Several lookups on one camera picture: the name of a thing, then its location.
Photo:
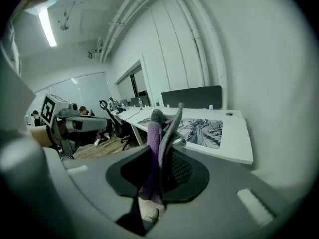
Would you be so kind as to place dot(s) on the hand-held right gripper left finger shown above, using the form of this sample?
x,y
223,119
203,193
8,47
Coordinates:
x,y
117,178

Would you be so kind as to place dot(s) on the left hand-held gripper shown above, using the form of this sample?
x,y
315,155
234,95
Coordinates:
x,y
84,123

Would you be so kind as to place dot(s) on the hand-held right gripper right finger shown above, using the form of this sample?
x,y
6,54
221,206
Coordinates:
x,y
199,180

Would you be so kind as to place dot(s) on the purple grey cloth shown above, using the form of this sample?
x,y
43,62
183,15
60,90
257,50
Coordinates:
x,y
154,138

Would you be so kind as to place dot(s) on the person's left forearm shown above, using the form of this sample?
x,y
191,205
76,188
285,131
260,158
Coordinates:
x,y
38,136

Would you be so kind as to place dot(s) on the black office chair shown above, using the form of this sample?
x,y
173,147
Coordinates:
x,y
117,126

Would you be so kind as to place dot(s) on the small ceiling light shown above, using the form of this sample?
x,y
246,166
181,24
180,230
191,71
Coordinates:
x,y
74,80

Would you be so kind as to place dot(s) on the dark grey desk divider panel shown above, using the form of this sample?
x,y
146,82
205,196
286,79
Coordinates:
x,y
192,97
135,101

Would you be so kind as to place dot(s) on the red label water bottle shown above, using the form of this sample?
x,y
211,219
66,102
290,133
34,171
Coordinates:
x,y
139,103

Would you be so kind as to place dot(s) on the white power strip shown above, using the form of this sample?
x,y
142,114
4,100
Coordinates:
x,y
147,106

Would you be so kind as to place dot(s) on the white roller blind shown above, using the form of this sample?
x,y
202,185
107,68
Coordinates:
x,y
139,81

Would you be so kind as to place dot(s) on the white ceiling junction box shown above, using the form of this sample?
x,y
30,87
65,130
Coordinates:
x,y
94,50

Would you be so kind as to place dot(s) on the green label water bottle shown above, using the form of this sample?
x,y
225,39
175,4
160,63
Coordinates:
x,y
157,102

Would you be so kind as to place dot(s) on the person's white shirt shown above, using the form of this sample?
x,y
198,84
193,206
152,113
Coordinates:
x,y
12,96

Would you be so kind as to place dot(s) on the round ceiling fixture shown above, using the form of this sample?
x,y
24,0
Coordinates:
x,y
64,27

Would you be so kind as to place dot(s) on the long ceiling light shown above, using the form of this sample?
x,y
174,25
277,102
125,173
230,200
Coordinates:
x,y
48,29

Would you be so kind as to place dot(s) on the white ceiling pipe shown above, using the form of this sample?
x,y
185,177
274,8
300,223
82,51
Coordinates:
x,y
117,24

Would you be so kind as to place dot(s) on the white wall pipe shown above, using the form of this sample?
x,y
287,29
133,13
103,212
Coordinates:
x,y
199,41

